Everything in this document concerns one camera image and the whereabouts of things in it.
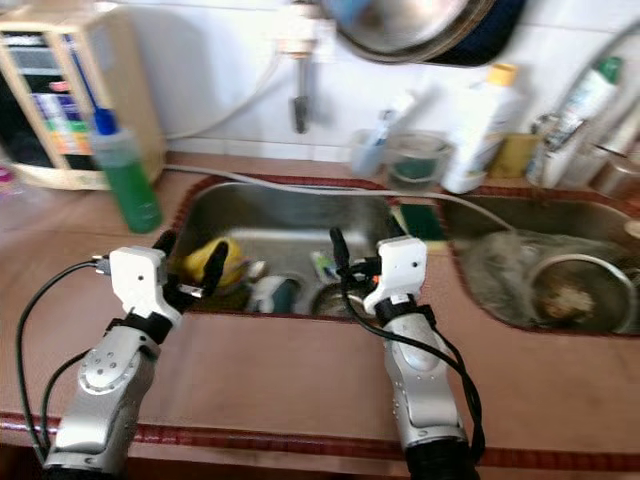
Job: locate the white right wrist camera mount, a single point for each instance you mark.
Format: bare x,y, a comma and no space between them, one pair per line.
400,265

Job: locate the steel strainer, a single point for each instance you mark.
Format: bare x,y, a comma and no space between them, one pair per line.
570,300

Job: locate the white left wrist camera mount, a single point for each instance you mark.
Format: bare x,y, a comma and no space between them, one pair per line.
140,280

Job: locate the steel sink faucet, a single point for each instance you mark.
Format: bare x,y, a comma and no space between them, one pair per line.
575,110

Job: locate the cream water ionizer machine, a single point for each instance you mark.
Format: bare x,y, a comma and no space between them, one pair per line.
80,90

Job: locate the green dish soap bottle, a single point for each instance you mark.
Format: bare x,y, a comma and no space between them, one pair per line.
135,190

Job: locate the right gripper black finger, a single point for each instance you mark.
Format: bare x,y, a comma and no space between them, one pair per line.
389,228
341,256

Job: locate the clear crumpled plastic bag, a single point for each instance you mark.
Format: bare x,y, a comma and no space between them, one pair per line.
490,270

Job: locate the steel double sink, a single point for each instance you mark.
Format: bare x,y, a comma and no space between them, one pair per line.
280,220

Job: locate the green white toothbrush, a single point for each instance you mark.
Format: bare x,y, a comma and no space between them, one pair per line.
325,268

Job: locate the yellow sponge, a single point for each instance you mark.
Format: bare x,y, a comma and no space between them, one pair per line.
515,158

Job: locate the clear toothbrush cup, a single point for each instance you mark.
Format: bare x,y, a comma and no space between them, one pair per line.
365,160

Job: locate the clear plastic container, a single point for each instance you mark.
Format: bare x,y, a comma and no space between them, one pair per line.
418,165

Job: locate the yellow plastic bowl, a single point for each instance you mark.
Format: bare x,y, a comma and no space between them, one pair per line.
195,262

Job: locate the hanging steel wok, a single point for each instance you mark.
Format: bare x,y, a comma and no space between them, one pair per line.
420,25

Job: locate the small steel bowl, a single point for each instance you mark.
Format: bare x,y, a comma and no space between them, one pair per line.
335,303

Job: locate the steel cup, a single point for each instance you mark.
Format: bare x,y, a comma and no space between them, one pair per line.
618,178

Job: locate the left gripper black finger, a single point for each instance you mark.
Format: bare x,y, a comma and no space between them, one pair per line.
218,270
165,241

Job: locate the steel wall tap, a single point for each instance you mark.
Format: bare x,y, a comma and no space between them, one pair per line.
300,100

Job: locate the white detergent bottle yellow cap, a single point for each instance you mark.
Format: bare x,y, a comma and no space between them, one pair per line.
480,130

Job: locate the green scrub sponge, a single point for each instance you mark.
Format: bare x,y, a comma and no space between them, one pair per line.
425,222

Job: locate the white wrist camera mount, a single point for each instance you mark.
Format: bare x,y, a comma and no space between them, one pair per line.
400,265
140,280

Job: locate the teal mug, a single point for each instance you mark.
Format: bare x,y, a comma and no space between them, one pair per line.
275,297

